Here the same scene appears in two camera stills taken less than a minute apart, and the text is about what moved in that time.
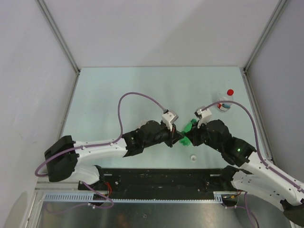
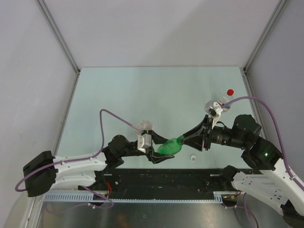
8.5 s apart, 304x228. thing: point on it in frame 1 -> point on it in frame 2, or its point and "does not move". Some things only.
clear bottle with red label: [225, 106] does not move
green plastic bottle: [185, 140] -> [172, 147]
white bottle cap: [193, 158] does not move
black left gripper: [172, 136] -> [155, 157]
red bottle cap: [230, 92] does not move
